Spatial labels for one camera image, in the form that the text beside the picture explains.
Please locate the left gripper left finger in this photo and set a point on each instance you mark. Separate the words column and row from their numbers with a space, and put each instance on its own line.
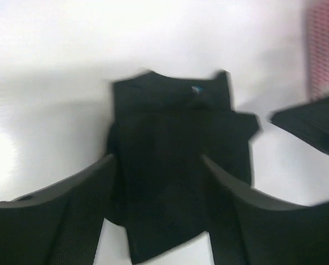
column 59, row 224

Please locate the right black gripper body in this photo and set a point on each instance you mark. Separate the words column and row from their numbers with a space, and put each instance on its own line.
column 308, row 122

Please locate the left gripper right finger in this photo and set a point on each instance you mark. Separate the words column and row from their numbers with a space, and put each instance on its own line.
column 247, row 226

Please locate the black t-shirt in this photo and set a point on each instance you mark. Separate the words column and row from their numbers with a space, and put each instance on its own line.
column 164, row 195

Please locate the white plastic basket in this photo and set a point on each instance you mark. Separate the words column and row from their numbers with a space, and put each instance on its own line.
column 317, row 48

